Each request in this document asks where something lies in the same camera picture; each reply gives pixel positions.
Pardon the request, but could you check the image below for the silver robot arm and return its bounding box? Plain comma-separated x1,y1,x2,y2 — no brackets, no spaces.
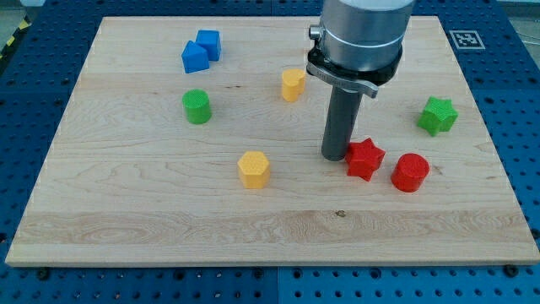
306,0,415,161

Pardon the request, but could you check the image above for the green star block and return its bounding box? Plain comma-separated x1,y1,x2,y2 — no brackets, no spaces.
417,96,459,137

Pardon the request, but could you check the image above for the yellow hexagon block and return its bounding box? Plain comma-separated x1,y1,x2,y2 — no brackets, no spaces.
237,150,270,189

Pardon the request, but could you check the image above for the blue cube block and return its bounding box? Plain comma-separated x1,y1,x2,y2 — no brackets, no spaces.
196,30,221,62

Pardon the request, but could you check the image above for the red star block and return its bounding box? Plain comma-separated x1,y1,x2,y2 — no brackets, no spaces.
345,138,386,182

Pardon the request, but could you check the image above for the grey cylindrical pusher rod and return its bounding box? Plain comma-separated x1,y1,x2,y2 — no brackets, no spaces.
321,86,362,161

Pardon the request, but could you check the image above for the red cylinder block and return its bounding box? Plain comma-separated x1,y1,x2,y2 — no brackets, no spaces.
391,153,430,193

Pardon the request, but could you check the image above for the wooden board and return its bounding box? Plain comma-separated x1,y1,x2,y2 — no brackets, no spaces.
6,16,539,268

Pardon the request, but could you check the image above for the green cylinder block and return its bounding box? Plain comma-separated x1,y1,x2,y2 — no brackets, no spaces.
182,89,212,124

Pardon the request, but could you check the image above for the blue triangular block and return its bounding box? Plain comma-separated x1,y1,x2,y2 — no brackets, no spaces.
181,41,210,73

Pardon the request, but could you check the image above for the white fiducial marker tag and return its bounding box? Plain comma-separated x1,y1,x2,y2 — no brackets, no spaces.
450,30,485,50

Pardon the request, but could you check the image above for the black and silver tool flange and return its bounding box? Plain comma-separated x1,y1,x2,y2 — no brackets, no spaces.
306,46,402,98

